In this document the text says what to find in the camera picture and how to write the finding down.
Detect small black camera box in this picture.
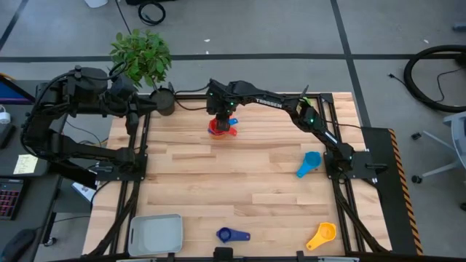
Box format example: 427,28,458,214
213,246,234,262

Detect black hazard-striped floor mat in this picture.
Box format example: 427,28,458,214
360,127,425,256

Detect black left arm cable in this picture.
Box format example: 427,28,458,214
72,60,129,83

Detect light blue measuring cup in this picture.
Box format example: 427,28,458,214
296,151,323,179

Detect dark blue measuring cup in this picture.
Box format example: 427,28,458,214
216,226,251,244

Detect black aluminium table frame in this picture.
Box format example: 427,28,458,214
47,92,419,262

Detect thick black coiled hose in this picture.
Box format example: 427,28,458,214
403,44,466,114

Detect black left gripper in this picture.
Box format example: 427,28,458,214
104,75,158,135

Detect black desk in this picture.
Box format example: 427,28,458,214
0,74,79,262

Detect black computer mouse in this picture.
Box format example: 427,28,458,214
0,228,37,262

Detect thin black floor cable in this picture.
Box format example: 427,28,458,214
387,66,466,105

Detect grey plastic basket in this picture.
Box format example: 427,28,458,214
127,213,184,258

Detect monitor with blue screen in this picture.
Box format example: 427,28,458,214
0,72,37,106

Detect black cable coil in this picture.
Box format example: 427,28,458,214
137,0,167,26

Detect flat black device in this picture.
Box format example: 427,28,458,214
0,123,17,149

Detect white printed paper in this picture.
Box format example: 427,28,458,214
71,180,96,203

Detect yellow measuring cup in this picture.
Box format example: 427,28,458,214
305,222,338,252

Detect white power adapter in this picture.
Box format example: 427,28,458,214
0,104,12,125

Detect grey office chair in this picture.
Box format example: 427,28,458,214
411,111,466,185

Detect green potted plant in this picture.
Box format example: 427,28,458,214
108,28,177,116

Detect green measuring cup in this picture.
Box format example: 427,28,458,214
296,95,315,114

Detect thin black hanging cable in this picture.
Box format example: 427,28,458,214
114,0,132,36

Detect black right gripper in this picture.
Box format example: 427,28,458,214
206,79,237,132

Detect yellow sticky note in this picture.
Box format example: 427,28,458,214
12,153,39,175

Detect black backlit keyboard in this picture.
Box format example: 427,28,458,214
0,177,25,221

